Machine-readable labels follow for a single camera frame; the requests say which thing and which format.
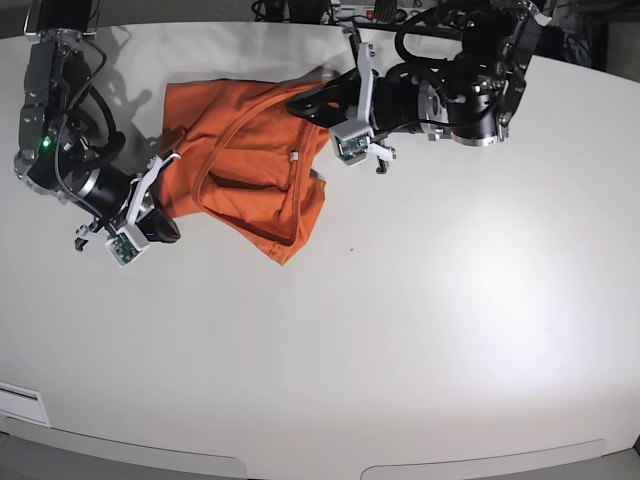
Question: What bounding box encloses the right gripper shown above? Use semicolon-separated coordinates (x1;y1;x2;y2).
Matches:
74;167;180;244

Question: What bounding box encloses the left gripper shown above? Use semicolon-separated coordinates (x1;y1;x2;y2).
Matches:
285;64;430;135

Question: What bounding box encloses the orange T-shirt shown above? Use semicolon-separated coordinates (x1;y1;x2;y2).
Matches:
159;79;329;265

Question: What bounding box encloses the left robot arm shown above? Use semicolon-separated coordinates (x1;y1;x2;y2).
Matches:
286;1;550;161

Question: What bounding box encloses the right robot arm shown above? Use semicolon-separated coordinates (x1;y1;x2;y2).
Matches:
14;1;180;251

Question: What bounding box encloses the white power strip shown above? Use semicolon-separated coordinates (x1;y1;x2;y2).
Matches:
331;0;438;25

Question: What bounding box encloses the white label sticker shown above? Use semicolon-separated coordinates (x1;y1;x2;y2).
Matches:
0;382;51;427

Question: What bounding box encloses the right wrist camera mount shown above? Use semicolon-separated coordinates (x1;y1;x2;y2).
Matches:
74;151;180;267

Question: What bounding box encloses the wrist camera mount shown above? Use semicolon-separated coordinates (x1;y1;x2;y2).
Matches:
74;151;180;267
329;27;395;175

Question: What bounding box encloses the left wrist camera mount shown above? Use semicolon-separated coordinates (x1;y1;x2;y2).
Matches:
329;27;395;175

